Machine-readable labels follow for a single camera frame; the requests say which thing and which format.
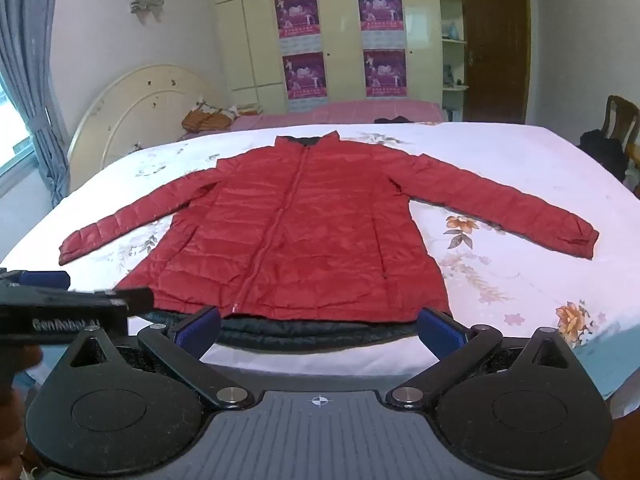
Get red puffer jacket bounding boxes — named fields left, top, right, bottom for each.
left=58, top=132, right=599, bottom=325

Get person's left hand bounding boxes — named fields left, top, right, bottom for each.
left=0, top=342, right=44, bottom=466

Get white floral bed sheet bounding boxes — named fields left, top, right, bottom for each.
left=3, top=122, right=639, bottom=396

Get window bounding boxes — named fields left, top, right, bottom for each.
left=0, top=84, right=36, bottom=186

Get cream round headboard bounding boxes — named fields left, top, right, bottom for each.
left=67, top=64, right=227, bottom=191

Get black garment on bed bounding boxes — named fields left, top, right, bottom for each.
left=374, top=116, right=412, bottom=124

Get black bag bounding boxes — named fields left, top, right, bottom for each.
left=578, top=130, right=628, bottom=182

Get pink striped bed cover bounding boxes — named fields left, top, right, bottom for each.
left=180, top=99, right=446, bottom=141

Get cream corner shelf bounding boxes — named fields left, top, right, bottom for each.
left=439, top=0, right=469, bottom=122

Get wooden chair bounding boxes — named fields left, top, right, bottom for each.
left=601, top=96, right=639, bottom=157

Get lower right purple poster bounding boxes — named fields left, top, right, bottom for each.
left=363, top=49, right=407, bottom=98

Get purple poster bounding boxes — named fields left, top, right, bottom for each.
left=363, top=49, right=407, bottom=98
left=273, top=0, right=321, bottom=56
left=358, top=0, right=406, bottom=50
left=282, top=52, right=329, bottom=113

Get blue grey curtain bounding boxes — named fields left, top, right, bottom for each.
left=1, top=0, right=70, bottom=205

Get lower left purple poster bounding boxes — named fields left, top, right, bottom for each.
left=282, top=52, right=329, bottom=113

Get cream wardrobe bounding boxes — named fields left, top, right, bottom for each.
left=213, top=0, right=442, bottom=113

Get upper right purple poster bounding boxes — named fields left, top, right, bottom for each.
left=358, top=0, right=406, bottom=50

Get upper left purple poster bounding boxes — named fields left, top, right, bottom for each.
left=273, top=0, right=321, bottom=56

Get brown wooden door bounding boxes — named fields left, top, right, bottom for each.
left=463, top=0, right=530, bottom=124

